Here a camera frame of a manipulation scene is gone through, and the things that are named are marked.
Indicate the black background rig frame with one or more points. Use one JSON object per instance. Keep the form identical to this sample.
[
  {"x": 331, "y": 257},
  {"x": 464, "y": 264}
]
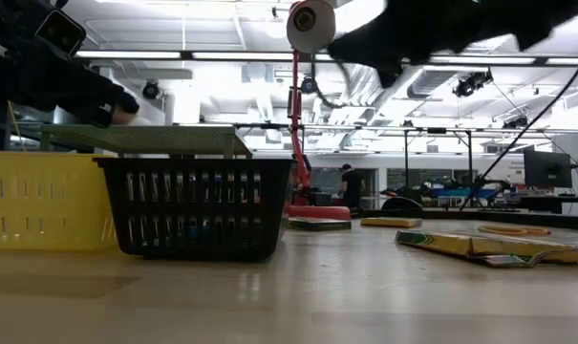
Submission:
[{"x": 406, "y": 162}]

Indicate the dark domed object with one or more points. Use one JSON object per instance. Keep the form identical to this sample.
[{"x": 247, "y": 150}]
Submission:
[{"x": 402, "y": 204}]

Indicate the ceiling light strip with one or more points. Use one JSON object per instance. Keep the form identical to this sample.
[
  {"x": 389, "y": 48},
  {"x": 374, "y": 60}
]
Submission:
[
  {"x": 126, "y": 54},
  {"x": 241, "y": 56},
  {"x": 484, "y": 60}
]

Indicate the black ceiling spotlight cluster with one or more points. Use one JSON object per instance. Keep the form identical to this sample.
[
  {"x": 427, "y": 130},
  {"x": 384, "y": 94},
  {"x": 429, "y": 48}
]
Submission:
[{"x": 470, "y": 85}]

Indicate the black plastic basket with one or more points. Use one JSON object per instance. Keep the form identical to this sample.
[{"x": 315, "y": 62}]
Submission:
[{"x": 198, "y": 165}]

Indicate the black computer monitor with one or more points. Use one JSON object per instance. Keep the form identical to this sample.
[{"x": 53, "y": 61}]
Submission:
[{"x": 546, "y": 169}]

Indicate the yellow plastic basket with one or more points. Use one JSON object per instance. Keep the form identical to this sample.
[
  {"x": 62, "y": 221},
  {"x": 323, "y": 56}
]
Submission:
[{"x": 40, "y": 167}]

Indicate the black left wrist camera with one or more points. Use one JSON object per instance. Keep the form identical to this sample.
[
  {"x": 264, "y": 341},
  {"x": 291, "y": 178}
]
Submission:
[{"x": 61, "y": 31}]

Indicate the yellow crayon box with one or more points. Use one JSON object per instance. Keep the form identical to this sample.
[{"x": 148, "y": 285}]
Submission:
[
  {"x": 317, "y": 224},
  {"x": 389, "y": 222},
  {"x": 460, "y": 246}
]

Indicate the person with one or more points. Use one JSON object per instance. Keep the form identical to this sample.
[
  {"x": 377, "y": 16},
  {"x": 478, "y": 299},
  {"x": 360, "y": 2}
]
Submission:
[
  {"x": 351, "y": 186},
  {"x": 126, "y": 118}
]

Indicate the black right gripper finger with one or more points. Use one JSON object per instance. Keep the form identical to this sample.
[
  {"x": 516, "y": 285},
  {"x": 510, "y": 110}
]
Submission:
[
  {"x": 390, "y": 76},
  {"x": 365, "y": 45}
]

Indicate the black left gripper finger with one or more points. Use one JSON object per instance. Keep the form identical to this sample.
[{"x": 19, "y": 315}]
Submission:
[{"x": 102, "y": 95}]

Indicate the black ceiling camera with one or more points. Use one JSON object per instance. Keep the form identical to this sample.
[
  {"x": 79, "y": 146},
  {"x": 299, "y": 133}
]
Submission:
[
  {"x": 308, "y": 85},
  {"x": 151, "y": 91}
]

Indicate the orange rubber band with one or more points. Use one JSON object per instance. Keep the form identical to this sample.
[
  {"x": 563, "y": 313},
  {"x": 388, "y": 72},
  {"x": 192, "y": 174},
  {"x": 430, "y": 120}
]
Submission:
[{"x": 484, "y": 230}]

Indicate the small black ceiling spotlight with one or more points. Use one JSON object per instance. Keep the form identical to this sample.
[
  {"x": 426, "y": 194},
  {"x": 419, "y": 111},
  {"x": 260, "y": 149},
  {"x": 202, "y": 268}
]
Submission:
[{"x": 515, "y": 123}]

